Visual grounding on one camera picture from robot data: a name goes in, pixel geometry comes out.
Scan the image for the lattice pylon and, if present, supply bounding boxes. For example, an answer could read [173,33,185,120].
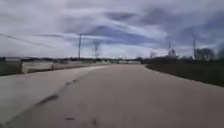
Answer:
[92,40,102,60]

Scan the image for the overhead wires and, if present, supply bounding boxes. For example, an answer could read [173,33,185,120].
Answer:
[0,32,81,51]

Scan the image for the green grass field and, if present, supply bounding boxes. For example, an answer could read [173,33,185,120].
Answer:
[145,61,224,88]

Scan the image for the grey concrete path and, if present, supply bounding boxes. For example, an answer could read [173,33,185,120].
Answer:
[0,63,224,128]

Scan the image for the concrete barrier wall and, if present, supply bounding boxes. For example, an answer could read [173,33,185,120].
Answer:
[0,60,101,76]

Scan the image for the row of trees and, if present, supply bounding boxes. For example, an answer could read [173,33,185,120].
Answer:
[139,47,224,64]

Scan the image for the utility pole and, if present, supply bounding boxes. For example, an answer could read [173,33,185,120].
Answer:
[77,33,83,60]

